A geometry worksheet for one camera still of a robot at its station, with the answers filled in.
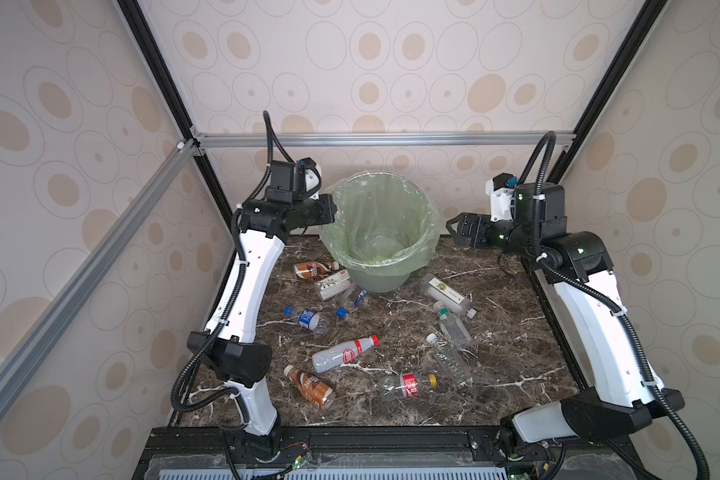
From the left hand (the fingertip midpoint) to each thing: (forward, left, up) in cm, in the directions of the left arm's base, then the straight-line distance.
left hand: (341, 199), depth 71 cm
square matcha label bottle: (-2, -29, -37) cm, 47 cm away
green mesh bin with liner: (+10, -12, -20) cm, 25 cm away
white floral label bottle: (0, +5, -36) cm, 36 cm away
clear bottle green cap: (-14, -33, -39) cm, 53 cm away
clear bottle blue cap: (-9, +2, -38) cm, 39 cm away
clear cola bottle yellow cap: (-32, -16, -35) cm, 50 cm away
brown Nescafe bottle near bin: (+6, +16, -36) cm, 40 cm away
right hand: (-8, -28, 0) cm, 29 cm away
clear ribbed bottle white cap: (-24, -30, -40) cm, 55 cm away
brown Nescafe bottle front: (-33, +8, -35) cm, 49 cm away
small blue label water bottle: (-13, +12, -35) cm, 40 cm away
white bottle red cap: (-25, +3, -36) cm, 43 cm away
